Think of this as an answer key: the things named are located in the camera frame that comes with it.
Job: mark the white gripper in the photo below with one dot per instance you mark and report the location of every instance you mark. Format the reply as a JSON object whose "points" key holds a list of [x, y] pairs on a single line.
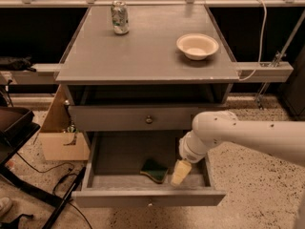
{"points": [[193, 156]]}

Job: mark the green yellow sponge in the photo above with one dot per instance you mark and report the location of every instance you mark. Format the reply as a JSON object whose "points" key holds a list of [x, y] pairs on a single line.
{"points": [[154, 170]]}

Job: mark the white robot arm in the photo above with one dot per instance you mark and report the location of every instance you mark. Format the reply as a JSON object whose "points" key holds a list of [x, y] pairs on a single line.
{"points": [[282, 139]]}

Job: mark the open bottom drawer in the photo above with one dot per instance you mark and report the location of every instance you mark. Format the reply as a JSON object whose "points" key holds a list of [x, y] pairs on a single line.
{"points": [[113, 178]]}

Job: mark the grey wooden drawer cabinet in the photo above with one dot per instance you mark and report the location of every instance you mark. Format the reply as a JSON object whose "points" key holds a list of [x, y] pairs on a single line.
{"points": [[134, 96]]}

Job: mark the closed middle drawer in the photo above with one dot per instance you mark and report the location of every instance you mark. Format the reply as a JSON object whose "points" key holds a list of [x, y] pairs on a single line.
{"points": [[136, 117]]}

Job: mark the white paper bowl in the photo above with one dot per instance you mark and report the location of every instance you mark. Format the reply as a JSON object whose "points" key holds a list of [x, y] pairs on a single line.
{"points": [[197, 46]]}

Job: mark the cardboard box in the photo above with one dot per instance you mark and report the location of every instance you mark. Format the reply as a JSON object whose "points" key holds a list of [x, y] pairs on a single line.
{"points": [[58, 138]]}

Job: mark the crushed green soda can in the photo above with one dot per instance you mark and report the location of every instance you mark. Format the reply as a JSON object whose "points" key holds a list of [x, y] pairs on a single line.
{"points": [[120, 18]]}

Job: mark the white shoe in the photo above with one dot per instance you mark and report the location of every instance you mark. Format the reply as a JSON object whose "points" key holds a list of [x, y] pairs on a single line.
{"points": [[5, 206]]}

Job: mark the aluminium rail frame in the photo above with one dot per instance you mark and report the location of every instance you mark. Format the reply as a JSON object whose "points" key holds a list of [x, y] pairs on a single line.
{"points": [[152, 2]]}

